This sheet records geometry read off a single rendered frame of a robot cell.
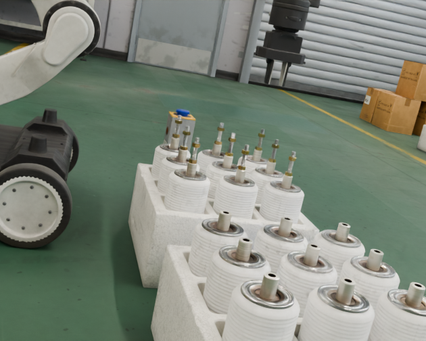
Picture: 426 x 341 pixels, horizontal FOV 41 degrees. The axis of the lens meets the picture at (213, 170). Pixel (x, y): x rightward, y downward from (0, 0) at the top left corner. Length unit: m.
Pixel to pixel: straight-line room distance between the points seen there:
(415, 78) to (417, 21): 2.26
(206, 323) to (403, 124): 4.32
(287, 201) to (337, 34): 5.58
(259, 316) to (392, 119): 4.31
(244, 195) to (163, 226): 0.20
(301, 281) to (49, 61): 0.87
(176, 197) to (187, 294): 0.39
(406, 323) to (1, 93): 1.12
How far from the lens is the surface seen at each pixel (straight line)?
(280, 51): 1.39
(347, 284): 0.83
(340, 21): 6.83
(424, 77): 5.06
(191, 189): 1.25
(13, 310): 1.17
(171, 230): 1.24
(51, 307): 1.18
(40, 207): 1.38
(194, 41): 6.42
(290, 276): 0.91
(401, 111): 5.02
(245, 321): 0.77
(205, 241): 0.97
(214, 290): 0.88
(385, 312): 0.89
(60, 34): 1.47
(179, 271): 0.97
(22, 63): 1.51
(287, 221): 1.02
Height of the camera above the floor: 0.59
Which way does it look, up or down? 15 degrees down
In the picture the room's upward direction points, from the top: 12 degrees clockwise
